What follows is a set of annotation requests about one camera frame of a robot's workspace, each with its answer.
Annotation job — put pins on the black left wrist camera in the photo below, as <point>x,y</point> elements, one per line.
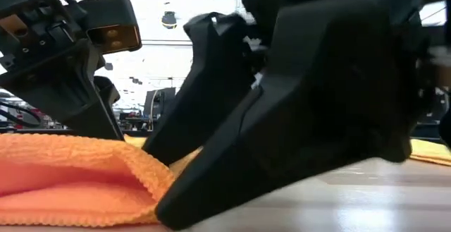
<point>112,24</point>

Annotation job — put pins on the black computer monitor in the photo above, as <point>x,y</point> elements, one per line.
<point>160,101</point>

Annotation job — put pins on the black ceiling camera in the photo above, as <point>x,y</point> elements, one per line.
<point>169,19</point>

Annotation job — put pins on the black metal table frame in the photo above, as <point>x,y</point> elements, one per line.
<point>42,132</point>

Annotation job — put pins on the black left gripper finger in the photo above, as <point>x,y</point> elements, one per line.
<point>70,94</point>
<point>107,92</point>

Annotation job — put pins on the yellow microfiber towel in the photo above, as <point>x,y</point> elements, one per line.
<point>430,151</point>

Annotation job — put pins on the orange microfiber towel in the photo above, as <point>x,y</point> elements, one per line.
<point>70,175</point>

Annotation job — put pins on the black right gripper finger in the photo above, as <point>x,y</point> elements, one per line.
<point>211,91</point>
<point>299,119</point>

